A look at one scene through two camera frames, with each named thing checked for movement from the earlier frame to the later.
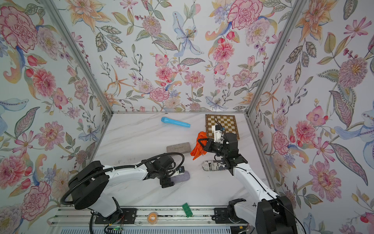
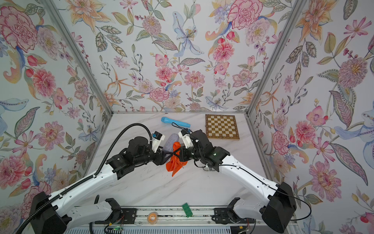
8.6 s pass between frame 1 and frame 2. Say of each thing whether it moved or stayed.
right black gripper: moved
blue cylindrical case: stayed
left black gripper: moved
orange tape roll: stayed
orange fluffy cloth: moved
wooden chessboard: stayed
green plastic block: stayed
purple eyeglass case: moved
